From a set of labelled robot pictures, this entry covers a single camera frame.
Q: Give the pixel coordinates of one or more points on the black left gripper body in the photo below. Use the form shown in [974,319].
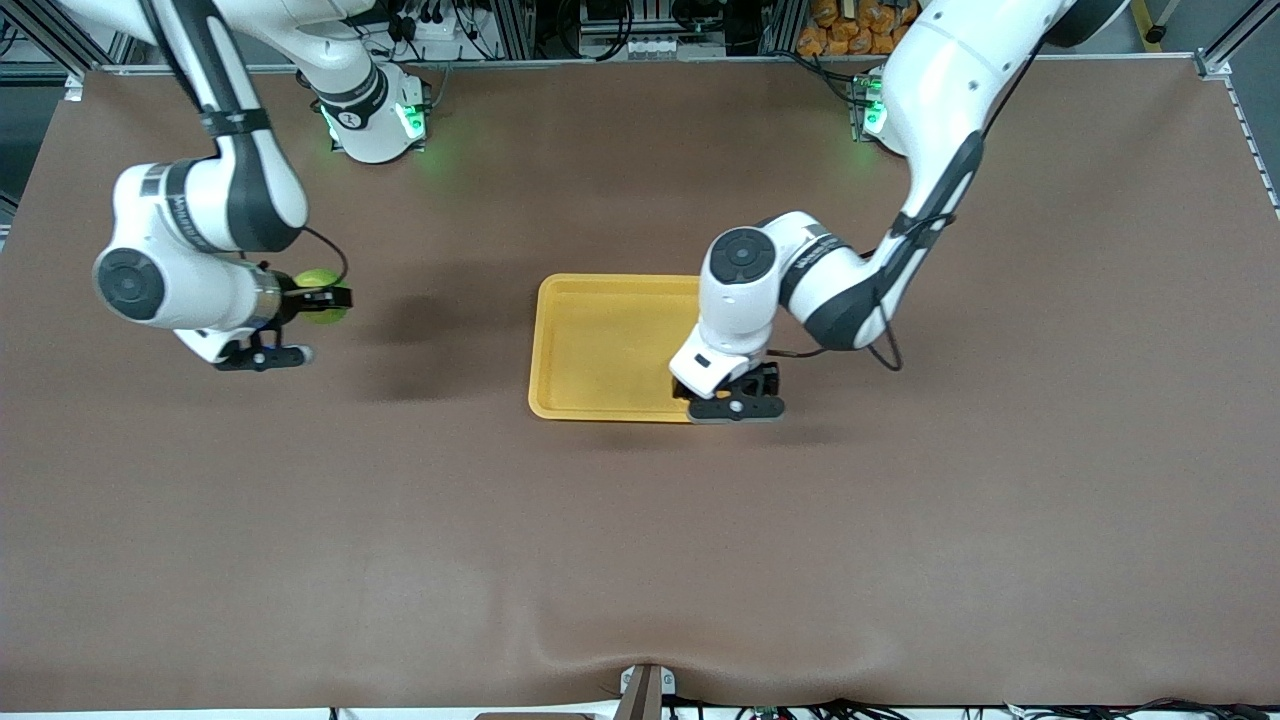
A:
[762,380]

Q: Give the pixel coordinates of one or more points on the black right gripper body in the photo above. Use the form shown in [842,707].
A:
[291,300]

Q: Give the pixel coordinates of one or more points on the green apple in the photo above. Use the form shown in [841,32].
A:
[316,277]

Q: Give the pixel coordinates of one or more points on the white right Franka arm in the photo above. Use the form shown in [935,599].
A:
[200,210]

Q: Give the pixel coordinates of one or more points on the yellow plastic tray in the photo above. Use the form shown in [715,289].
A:
[600,345]

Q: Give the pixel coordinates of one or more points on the white power strip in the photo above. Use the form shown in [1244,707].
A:
[440,22]

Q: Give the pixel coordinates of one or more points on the metal table edge clamp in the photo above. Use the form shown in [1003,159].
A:
[645,692]

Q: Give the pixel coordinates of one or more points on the orange snack bag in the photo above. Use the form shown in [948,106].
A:
[855,25]

